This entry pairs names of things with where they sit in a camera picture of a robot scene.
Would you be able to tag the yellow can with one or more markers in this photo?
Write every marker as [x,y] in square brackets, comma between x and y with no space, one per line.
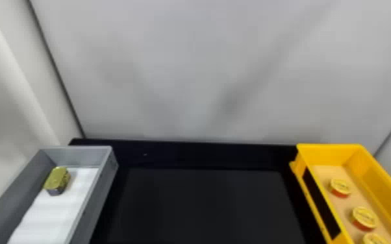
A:
[340,186]
[56,178]
[364,217]
[374,239]

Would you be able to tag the white foam pad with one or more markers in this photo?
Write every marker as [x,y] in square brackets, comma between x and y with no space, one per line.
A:
[55,214]

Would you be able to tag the yellow tray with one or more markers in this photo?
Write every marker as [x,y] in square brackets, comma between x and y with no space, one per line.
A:
[376,163]

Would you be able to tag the grey tray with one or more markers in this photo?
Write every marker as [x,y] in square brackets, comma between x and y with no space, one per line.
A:
[14,190]

